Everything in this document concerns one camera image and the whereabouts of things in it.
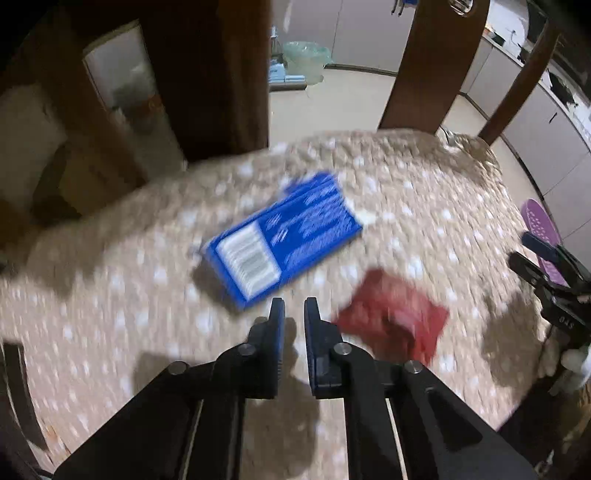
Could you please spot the white gloved right hand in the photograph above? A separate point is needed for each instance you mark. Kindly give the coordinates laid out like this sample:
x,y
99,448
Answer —
x,y
568,371

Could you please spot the red snack wrapper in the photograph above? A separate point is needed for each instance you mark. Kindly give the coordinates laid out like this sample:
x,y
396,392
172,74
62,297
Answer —
x,y
394,318

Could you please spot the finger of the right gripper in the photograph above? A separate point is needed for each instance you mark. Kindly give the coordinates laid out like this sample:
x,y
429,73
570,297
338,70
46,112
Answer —
x,y
533,275
540,246

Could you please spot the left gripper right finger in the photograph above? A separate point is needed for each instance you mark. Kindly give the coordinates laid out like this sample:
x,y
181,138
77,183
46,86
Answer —
x,y
329,356

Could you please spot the long blue carton box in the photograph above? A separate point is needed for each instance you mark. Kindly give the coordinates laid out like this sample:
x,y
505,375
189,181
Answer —
x,y
275,245

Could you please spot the wooden chair left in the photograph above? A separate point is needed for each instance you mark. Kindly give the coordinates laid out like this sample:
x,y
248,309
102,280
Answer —
x,y
128,87

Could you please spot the dark wooden chair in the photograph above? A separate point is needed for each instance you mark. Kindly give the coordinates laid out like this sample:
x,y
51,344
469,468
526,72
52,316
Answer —
x,y
441,47

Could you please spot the metal clip on cover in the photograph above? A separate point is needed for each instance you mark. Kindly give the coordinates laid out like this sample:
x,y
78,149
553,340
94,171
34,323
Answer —
x,y
453,141

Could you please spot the green lined trash bin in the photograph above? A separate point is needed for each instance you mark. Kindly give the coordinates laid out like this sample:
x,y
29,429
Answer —
x,y
306,59

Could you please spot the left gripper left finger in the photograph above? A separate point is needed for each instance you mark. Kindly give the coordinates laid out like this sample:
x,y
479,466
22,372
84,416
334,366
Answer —
x,y
266,336

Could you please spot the purple plastic basket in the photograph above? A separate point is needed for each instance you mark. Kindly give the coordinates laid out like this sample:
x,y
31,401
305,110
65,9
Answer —
x,y
539,224

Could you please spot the blue floor mop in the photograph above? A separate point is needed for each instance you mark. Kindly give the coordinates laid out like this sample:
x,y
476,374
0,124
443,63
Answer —
x,y
279,79

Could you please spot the grey kitchen cabinets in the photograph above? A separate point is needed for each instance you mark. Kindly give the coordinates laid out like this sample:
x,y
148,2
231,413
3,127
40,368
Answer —
x,y
543,150

